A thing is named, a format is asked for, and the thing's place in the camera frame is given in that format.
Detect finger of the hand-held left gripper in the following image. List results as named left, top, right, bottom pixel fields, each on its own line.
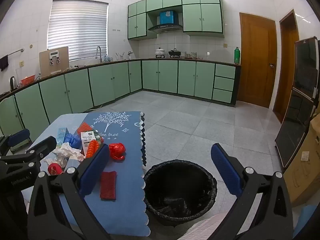
left=0, top=129, right=32, bottom=155
left=0, top=136, right=57, bottom=173

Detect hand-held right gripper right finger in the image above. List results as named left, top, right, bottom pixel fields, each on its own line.
left=211, top=143, right=293, bottom=240

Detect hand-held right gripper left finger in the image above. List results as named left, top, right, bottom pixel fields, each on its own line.
left=27, top=144, right=113, bottom=240

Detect red cloth pad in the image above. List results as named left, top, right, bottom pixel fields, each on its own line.
left=100, top=171, right=117, bottom=200

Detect small colourful packet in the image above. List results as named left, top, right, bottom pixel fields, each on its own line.
left=57, top=127, right=68, bottom=147

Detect orange ribbed wrapper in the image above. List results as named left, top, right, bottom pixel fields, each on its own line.
left=86, top=140, right=99, bottom=158

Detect white tissue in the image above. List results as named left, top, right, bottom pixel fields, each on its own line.
left=44, top=142, right=85, bottom=168

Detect white plastic bottle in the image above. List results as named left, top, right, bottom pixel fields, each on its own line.
left=64, top=155, right=81, bottom=173

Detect blue plastic bag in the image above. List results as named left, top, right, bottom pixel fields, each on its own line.
left=64, top=133, right=82, bottom=150

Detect red plastic wrapper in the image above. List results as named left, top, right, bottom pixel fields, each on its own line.
left=108, top=142, right=126, bottom=161

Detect white box with green label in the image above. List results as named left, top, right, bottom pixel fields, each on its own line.
left=80, top=129, right=104, bottom=150

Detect orange-red packet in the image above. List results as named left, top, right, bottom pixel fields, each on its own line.
left=76, top=122, right=90, bottom=137

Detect black bin with liner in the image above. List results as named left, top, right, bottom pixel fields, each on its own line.
left=143, top=159, right=217, bottom=227

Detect light blue covered table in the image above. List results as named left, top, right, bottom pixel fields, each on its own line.
left=21, top=113, right=90, bottom=228

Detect blue tree-print table runner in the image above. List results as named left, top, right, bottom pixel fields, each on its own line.
left=64, top=111, right=148, bottom=237

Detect red plastic basin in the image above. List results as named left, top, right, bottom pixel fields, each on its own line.
left=20, top=75, right=37, bottom=85

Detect tan water dispenser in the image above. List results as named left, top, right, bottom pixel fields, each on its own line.
left=39, top=46, right=69, bottom=78

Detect large cardboard box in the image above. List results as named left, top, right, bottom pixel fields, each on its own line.
left=284, top=117, right=320, bottom=207

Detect light blue cloth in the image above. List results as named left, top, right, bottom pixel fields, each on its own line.
left=292, top=204, right=320, bottom=240

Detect black glass cabinet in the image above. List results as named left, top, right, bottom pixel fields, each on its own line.
left=274, top=37, right=320, bottom=168

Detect wooden door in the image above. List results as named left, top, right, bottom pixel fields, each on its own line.
left=236, top=12, right=277, bottom=108

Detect green base cabinets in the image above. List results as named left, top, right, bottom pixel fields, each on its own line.
left=0, top=59, right=242, bottom=140

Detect white window blind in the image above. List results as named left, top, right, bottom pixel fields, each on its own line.
left=47, top=0, right=109, bottom=62

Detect black range hood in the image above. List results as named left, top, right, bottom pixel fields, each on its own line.
left=147, top=24, right=183, bottom=33

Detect blue box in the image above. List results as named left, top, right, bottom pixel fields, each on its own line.
left=159, top=10, right=178, bottom=25

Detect steel towel rail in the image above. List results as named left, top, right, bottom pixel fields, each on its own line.
left=0, top=47, right=25, bottom=59

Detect green wall cabinets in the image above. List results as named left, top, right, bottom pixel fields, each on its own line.
left=127, top=0, right=225, bottom=40

